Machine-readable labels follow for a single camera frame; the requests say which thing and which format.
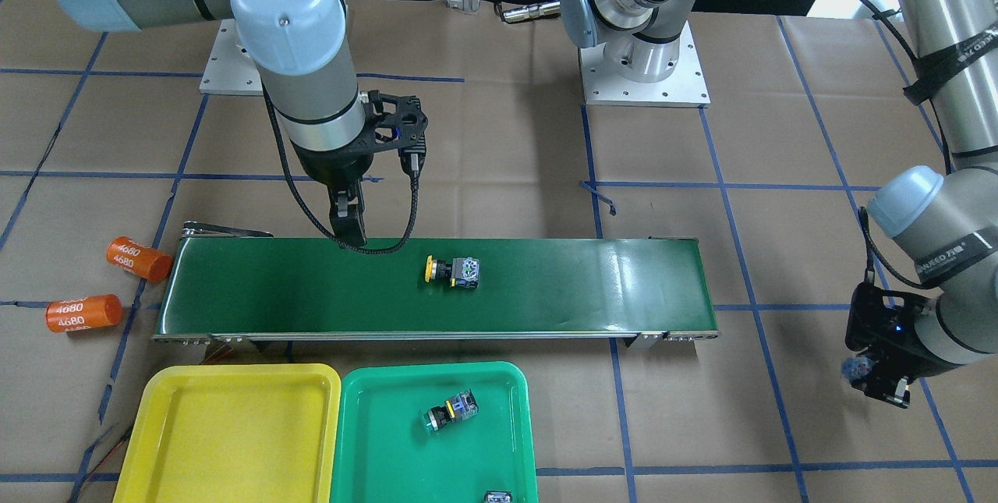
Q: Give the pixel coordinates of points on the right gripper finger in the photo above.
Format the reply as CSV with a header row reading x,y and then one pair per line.
x,y
346,207

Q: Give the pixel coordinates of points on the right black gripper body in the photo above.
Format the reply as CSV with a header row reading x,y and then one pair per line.
x,y
337,165

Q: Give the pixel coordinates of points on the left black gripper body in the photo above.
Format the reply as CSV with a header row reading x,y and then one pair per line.
x,y
920,352

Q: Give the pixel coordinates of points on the yellow push button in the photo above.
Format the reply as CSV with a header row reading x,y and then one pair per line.
x,y
460,273
856,368

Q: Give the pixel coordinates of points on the green push button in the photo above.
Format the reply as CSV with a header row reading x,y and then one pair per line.
x,y
455,409
496,496

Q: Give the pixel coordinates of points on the orange 4680 cylinder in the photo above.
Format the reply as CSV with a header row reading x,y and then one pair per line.
x,y
83,313
141,260

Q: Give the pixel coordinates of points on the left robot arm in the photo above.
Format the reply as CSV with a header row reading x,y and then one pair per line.
x,y
935,234

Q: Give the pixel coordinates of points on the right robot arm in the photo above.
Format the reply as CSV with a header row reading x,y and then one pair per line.
x,y
307,75

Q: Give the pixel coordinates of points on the green plastic tray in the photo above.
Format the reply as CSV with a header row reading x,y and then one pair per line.
x,y
384,453

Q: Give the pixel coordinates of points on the green conveyor belt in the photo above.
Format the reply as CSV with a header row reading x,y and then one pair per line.
x,y
310,289

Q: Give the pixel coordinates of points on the yellow plastic tray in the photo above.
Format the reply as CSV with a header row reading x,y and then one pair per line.
x,y
234,433

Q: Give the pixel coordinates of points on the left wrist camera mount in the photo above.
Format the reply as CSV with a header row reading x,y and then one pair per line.
x,y
884,319

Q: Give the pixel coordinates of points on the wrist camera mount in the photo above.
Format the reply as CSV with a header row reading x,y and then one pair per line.
x,y
884,319
395,124

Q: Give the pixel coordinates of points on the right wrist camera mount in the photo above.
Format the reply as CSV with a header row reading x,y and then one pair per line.
x,y
395,124

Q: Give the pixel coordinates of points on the silver cable connector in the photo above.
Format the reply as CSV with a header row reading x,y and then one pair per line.
x,y
525,13

